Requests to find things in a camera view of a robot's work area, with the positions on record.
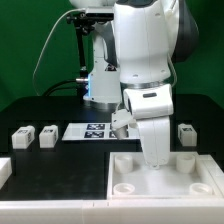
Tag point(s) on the white obstacle left wall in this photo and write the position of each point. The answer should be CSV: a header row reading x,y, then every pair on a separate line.
x,y
5,170

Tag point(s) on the white obstacle right wall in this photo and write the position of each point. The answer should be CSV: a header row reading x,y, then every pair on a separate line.
x,y
211,174

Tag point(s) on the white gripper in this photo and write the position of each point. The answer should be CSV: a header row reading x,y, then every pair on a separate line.
x,y
149,110

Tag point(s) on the white sheet with markers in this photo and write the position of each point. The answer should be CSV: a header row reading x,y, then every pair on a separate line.
x,y
88,131

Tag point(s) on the white obstacle wall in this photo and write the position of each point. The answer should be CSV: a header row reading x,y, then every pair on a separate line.
x,y
211,174
202,211
5,170

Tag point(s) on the black camera stand pole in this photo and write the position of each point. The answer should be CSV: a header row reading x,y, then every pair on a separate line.
x,y
83,27

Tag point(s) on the white obstacle front wall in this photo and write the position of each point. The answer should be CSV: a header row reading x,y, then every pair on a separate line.
x,y
202,211

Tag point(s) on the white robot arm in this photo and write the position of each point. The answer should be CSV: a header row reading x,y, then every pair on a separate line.
x,y
135,43

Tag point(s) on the white square table top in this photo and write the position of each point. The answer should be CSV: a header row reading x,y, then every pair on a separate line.
x,y
129,177

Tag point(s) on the grey camera on stand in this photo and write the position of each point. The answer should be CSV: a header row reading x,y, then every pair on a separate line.
x,y
100,13

